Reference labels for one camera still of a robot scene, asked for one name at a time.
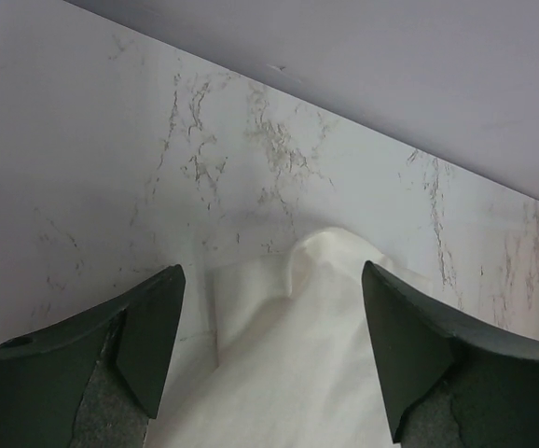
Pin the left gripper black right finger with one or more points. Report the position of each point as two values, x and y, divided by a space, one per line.
448 379

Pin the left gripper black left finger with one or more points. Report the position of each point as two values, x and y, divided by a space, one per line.
95 379

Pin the white t-shirt red print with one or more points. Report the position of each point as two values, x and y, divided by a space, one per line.
295 366

